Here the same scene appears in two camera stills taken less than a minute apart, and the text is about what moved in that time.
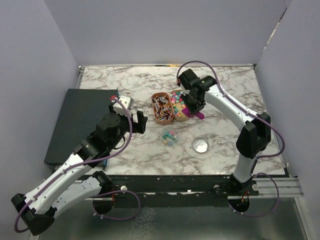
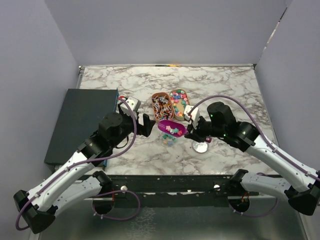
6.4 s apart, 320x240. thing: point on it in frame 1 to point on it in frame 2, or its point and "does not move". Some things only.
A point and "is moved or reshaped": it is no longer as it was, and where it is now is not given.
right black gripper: [195, 109] to [194, 133]
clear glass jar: [169, 137] does not move
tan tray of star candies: [178, 103] does not move
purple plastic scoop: [186, 111] is moved or reshaped
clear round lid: [200, 145] does not move
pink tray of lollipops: [162, 107] does not move
